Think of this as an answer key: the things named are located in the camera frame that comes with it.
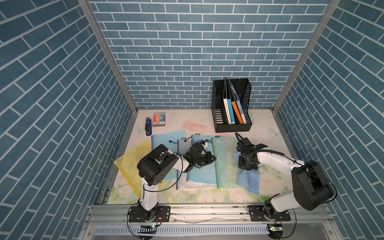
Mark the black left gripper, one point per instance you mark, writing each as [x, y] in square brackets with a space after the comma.
[207, 155]

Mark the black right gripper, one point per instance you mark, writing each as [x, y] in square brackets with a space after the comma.
[251, 167]

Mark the green mesh document bag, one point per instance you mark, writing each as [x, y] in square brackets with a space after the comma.
[226, 163]

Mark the light blue cleaning cloth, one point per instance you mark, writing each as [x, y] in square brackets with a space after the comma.
[249, 180]

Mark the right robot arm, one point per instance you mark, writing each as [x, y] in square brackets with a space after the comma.
[311, 187]

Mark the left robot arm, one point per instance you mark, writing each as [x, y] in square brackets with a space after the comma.
[155, 166]

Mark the clear grey document bag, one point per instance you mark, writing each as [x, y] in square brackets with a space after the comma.
[183, 146]

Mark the blue mesh document bag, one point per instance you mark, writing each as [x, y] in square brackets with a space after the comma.
[170, 141]

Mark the yellow mesh document bag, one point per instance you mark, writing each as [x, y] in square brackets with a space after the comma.
[127, 187]

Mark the orange book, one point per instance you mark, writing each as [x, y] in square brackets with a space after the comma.
[237, 112]

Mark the white book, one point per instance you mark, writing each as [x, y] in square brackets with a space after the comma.
[225, 101]

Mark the teal book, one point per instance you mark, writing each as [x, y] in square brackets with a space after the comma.
[231, 111]

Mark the blue folder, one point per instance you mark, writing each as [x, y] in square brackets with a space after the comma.
[235, 98]

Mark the black mesh file holder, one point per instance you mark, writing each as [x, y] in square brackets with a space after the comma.
[220, 91]

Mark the box of coloured markers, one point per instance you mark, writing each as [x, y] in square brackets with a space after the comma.
[159, 119]

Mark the blue black stapler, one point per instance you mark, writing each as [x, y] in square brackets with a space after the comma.
[148, 126]

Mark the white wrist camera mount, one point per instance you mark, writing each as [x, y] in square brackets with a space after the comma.
[204, 144]

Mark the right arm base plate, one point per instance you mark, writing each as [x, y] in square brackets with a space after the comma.
[261, 213]

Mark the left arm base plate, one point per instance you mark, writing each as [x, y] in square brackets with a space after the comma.
[137, 214]

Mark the aluminium front rail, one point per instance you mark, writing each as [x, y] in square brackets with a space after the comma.
[208, 222]

